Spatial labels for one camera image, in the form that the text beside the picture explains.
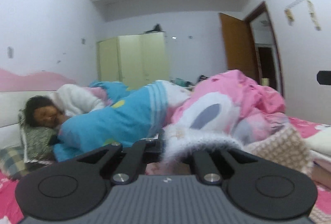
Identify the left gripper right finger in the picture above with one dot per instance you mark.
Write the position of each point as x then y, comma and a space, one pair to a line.
203, 167

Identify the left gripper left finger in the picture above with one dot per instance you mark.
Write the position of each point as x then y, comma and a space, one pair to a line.
135, 160

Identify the beige checkered knit coat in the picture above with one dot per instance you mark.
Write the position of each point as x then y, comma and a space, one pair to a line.
286, 148

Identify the folded white clothes stack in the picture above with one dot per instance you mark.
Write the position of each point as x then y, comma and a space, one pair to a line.
319, 146

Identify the blue cartoon quilt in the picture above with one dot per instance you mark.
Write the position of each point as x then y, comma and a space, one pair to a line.
138, 116

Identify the pink rabbit quilt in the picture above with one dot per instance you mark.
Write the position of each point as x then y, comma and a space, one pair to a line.
230, 103

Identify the brown wooden door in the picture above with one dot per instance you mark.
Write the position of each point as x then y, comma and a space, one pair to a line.
251, 47

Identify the dark patterned pillow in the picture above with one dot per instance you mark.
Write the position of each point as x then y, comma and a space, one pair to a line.
35, 142

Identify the cream yellow wardrobe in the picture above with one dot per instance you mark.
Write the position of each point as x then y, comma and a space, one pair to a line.
135, 60

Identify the sleeping person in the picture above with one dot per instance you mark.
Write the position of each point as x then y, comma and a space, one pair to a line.
40, 111

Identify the plaid pillow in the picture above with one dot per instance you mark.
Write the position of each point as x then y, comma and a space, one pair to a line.
12, 163

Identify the pink floral bed sheet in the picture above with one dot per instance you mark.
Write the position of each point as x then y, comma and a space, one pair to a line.
10, 212

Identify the pink white headboard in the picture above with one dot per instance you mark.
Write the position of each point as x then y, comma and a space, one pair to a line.
15, 91

